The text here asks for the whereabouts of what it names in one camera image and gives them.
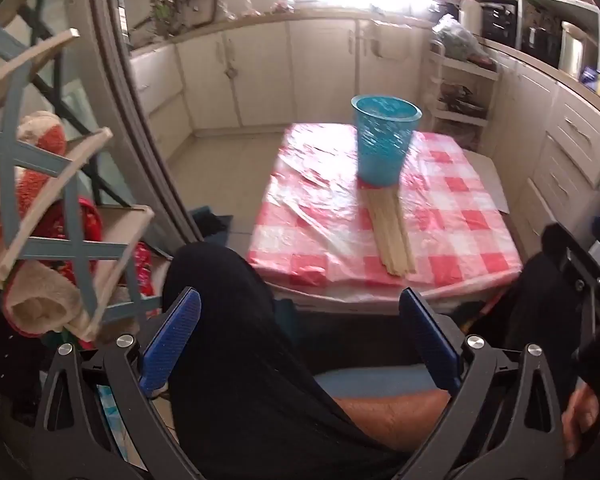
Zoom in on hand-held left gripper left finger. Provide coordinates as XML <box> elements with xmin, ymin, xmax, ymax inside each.
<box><xmin>30</xmin><ymin>287</ymin><xmax>203</xmax><ymax>480</ymax></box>

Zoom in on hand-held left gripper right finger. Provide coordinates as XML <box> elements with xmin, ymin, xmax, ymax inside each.
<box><xmin>399</xmin><ymin>287</ymin><xmax>571</xmax><ymax>480</ymax></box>

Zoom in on bundle of wooden chopsticks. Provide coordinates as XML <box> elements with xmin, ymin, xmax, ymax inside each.
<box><xmin>366</xmin><ymin>185</ymin><xmax>417</xmax><ymax>277</ymax></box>

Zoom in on blue plastic basket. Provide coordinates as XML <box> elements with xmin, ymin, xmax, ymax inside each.
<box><xmin>350</xmin><ymin>94</ymin><xmax>423</xmax><ymax>187</ymax></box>

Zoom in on person's right forearm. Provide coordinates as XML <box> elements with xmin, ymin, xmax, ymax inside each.
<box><xmin>330</xmin><ymin>389</ymin><xmax>453</xmax><ymax>455</ymax></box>

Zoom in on person's right hand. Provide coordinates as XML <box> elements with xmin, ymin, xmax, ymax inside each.
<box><xmin>561</xmin><ymin>382</ymin><xmax>600</xmax><ymax>461</ymax></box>

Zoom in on blue stool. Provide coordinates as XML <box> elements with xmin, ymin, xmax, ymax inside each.
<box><xmin>274</xmin><ymin>299</ymin><xmax>453</xmax><ymax>397</ymax></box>

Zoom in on person's black clothing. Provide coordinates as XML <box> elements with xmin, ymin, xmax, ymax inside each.
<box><xmin>161</xmin><ymin>242</ymin><xmax>583</xmax><ymax>480</ymax></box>

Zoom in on red floral bag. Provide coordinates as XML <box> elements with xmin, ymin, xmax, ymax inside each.
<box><xmin>40</xmin><ymin>195</ymin><xmax>103</xmax><ymax>281</ymax></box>
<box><xmin>125</xmin><ymin>242</ymin><xmax>156</xmax><ymax>311</ymax></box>

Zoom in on white table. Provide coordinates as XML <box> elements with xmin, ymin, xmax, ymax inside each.
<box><xmin>260</xmin><ymin>150</ymin><xmax>512</xmax><ymax>317</ymax></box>

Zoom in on blue dustpan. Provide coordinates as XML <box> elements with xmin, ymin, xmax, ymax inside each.
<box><xmin>190</xmin><ymin>205</ymin><xmax>233</xmax><ymax>248</ymax></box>

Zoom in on beige rolled towel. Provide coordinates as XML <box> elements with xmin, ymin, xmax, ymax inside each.
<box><xmin>0</xmin><ymin>255</ymin><xmax>101</xmax><ymax>341</ymax></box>

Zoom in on red checkered plastic tablecloth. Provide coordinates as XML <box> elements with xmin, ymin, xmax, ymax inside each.
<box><xmin>246</xmin><ymin>122</ymin><xmax>523</xmax><ymax>306</ymax></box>

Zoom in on steel pot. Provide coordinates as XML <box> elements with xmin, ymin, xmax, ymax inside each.
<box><xmin>437</xmin><ymin>82</ymin><xmax>486</xmax><ymax>116</ymax></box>

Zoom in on beige kitchen countertop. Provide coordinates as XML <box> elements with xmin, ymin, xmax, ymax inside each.
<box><xmin>127</xmin><ymin>2</ymin><xmax>600</xmax><ymax>111</ymax></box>

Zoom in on beige thermo pot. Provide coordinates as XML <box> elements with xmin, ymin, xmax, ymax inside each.
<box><xmin>560</xmin><ymin>20</ymin><xmax>600</xmax><ymax>73</ymax></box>

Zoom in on white storage trolley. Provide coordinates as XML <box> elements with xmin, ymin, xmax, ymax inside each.
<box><xmin>426</xmin><ymin>42</ymin><xmax>501</xmax><ymax>136</ymax></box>

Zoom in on black rice cooker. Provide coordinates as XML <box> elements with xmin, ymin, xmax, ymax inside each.
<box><xmin>520</xmin><ymin>22</ymin><xmax>561</xmax><ymax>58</ymax></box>

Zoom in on grey sliding glass door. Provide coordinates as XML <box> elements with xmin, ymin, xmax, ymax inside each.
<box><xmin>87</xmin><ymin>0</ymin><xmax>206</xmax><ymax>261</ymax></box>

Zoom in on orange white plush towel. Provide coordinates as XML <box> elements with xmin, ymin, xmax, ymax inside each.
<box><xmin>0</xmin><ymin>111</ymin><xmax>70</xmax><ymax>261</ymax></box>

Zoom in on beige folding rack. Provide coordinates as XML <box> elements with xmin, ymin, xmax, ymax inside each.
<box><xmin>0</xmin><ymin>0</ymin><xmax>156</xmax><ymax>341</ymax></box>

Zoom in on white counter shelf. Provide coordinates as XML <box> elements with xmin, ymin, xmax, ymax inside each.
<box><xmin>515</xmin><ymin>0</ymin><xmax>600</xmax><ymax>68</ymax></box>

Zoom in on plastic bag of vegetables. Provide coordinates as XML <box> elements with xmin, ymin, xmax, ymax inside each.
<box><xmin>432</xmin><ymin>14</ymin><xmax>488</xmax><ymax>63</ymax></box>

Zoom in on black toaster oven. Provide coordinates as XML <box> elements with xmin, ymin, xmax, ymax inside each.
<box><xmin>480</xmin><ymin>2</ymin><xmax>518</xmax><ymax>41</ymax></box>

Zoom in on white thermos jug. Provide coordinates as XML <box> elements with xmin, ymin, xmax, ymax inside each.
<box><xmin>459</xmin><ymin>0</ymin><xmax>482</xmax><ymax>36</ymax></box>

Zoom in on white hanging bin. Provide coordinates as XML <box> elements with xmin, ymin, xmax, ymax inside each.
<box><xmin>367</xmin><ymin>22</ymin><xmax>428</xmax><ymax>63</ymax></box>

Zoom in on cream base cabinets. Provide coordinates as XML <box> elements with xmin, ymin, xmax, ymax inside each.
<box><xmin>122</xmin><ymin>12</ymin><xmax>600</xmax><ymax>261</ymax></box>

